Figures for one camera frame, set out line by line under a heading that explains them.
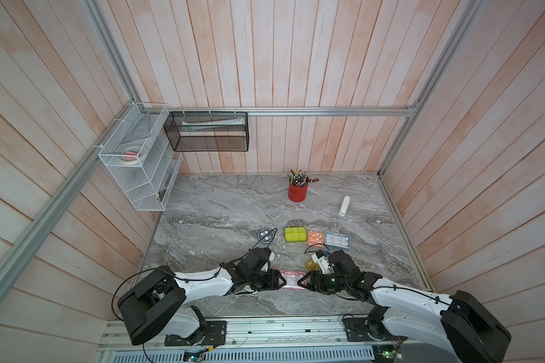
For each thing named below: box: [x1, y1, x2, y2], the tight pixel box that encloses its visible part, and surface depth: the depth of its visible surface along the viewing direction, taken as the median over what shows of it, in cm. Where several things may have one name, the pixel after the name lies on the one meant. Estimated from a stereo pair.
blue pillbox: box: [323, 231, 352, 249], surface depth 97 cm
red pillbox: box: [279, 269, 307, 290], surface depth 87 cm
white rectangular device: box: [338, 195, 351, 217], surface depth 106 cm
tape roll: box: [118, 145, 142, 165], surface depth 75 cm
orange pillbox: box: [307, 230, 324, 248], surface depth 97 cm
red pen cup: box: [287, 182, 309, 202], surface depth 112 cm
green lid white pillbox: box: [284, 226, 309, 243], surface depth 99 cm
